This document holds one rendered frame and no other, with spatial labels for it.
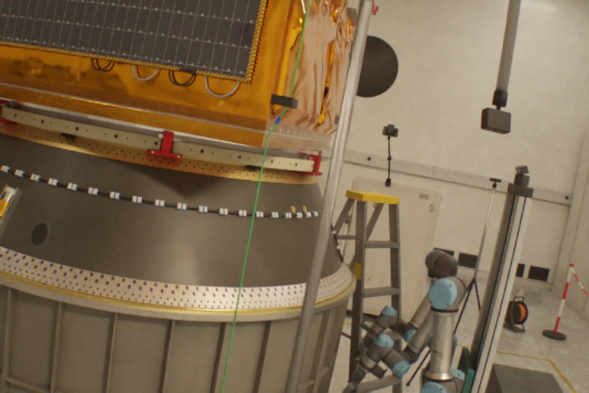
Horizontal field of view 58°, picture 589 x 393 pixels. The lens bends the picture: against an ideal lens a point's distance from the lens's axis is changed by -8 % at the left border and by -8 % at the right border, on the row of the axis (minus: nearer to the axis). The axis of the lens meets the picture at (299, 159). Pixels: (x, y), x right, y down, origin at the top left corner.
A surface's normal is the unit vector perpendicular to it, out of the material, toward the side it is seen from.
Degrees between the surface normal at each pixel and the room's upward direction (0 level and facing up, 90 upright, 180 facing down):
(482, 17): 90
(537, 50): 90
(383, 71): 90
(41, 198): 62
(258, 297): 43
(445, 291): 82
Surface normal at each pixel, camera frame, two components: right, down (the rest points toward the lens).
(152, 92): -0.18, 0.10
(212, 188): 0.53, -0.34
